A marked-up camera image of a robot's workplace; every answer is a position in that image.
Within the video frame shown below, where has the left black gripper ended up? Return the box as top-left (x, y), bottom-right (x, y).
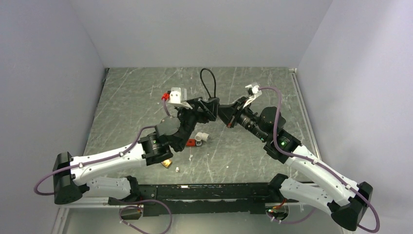
top-left (177, 97), bottom-right (219, 151)

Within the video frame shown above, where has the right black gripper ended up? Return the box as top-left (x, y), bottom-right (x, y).
top-left (217, 97), bottom-right (268, 142)

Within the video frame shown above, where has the black cable padlock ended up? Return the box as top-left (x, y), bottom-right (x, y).
top-left (199, 68), bottom-right (221, 107)

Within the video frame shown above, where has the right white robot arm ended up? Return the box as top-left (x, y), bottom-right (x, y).
top-left (217, 97), bottom-right (373, 231)

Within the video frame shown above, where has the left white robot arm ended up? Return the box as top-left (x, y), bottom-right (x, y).
top-left (52, 94), bottom-right (219, 205)

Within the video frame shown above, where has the white pipe elbow near wrench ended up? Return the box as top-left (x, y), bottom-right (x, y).
top-left (194, 132), bottom-right (209, 142)

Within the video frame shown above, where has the brass padlock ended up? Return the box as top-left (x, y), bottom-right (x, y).
top-left (161, 159), bottom-right (172, 168)

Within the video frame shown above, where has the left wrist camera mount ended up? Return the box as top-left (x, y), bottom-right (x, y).
top-left (161, 87), bottom-right (193, 109)

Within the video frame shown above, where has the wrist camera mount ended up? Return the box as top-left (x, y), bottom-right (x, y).
top-left (161, 87), bottom-right (193, 109)
top-left (243, 82), bottom-right (262, 108)

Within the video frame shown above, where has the red handled adjustable wrench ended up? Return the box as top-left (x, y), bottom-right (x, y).
top-left (186, 138), bottom-right (203, 147)

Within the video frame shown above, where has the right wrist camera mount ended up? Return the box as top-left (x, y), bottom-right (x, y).
top-left (243, 82), bottom-right (262, 108)

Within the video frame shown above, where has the aluminium rail right edge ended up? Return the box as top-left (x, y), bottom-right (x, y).
top-left (288, 68), bottom-right (322, 160)

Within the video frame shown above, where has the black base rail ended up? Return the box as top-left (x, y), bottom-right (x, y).
top-left (108, 182), bottom-right (284, 217)

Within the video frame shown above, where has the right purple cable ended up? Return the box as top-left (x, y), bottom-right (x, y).
top-left (258, 86), bottom-right (381, 234)

